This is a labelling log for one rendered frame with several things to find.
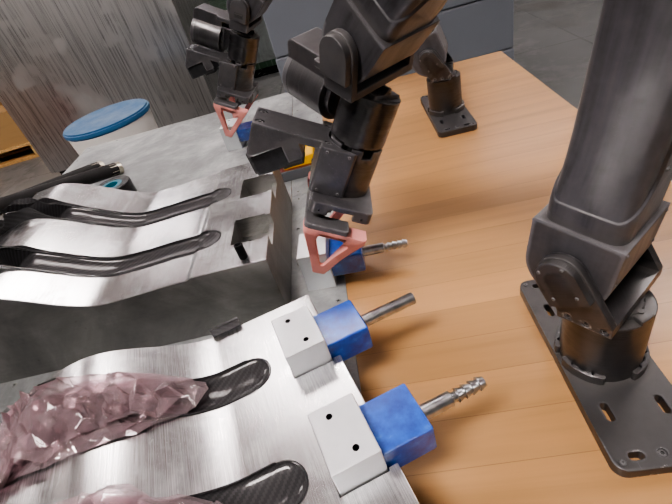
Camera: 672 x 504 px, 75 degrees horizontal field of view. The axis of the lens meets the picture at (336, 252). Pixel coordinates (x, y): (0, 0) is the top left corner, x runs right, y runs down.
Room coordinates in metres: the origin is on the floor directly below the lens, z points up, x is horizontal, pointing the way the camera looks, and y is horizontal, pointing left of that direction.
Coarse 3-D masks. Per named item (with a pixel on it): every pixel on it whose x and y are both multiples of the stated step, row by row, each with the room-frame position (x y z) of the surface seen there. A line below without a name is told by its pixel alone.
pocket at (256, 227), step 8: (256, 216) 0.48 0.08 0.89; (264, 216) 0.48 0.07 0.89; (240, 224) 0.48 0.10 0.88; (248, 224) 0.48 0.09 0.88; (256, 224) 0.48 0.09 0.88; (264, 224) 0.48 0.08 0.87; (272, 224) 0.47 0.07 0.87; (240, 232) 0.48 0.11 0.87; (248, 232) 0.48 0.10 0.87; (256, 232) 0.48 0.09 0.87; (264, 232) 0.48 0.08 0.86; (272, 232) 0.45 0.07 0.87; (232, 240) 0.44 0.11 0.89; (240, 240) 0.47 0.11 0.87; (248, 240) 0.47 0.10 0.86; (272, 240) 0.43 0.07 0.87
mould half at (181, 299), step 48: (48, 192) 0.65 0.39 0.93; (96, 192) 0.65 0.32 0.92; (144, 192) 0.66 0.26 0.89; (192, 192) 0.61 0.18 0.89; (240, 192) 0.55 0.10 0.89; (0, 240) 0.53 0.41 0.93; (48, 240) 0.52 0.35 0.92; (96, 240) 0.53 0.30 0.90; (144, 240) 0.51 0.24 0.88; (288, 240) 0.51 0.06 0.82; (0, 288) 0.43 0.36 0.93; (48, 288) 0.43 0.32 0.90; (96, 288) 0.43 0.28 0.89; (144, 288) 0.40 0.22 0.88; (192, 288) 0.39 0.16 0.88; (240, 288) 0.38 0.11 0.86; (288, 288) 0.42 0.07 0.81; (0, 336) 0.41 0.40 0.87; (48, 336) 0.41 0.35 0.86; (96, 336) 0.40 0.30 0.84; (144, 336) 0.40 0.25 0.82; (192, 336) 0.39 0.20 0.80
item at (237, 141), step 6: (228, 120) 1.00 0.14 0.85; (234, 120) 0.98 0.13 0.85; (228, 126) 0.96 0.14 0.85; (240, 126) 0.97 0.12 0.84; (246, 126) 0.96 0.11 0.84; (222, 132) 0.96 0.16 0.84; (240, 132) 0.95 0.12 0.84; (246, 132) 0.95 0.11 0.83; (228, 138) 0.96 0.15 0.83; (234, 138) 0.95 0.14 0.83; (240, 138) 0.95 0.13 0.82; (246, 138) 0.95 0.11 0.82; (228, 144) 0.96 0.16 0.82; (234, 144) 0.95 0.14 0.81; (240, 144) 0.95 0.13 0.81; (228, 150) 0.96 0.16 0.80
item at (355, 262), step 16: (304, 240) 0.45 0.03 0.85; (320, 240) 0.44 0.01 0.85; (336, 240) 0.44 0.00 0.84; (304, 256) 0.41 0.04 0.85; (320, 256) 0.41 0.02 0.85; (352, 256) 0.41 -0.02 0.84; (304, 272) 0.41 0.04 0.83; (336, 272) 0.41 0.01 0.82; (352, 272) 0.41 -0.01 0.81; (320, 288) 0.41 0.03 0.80
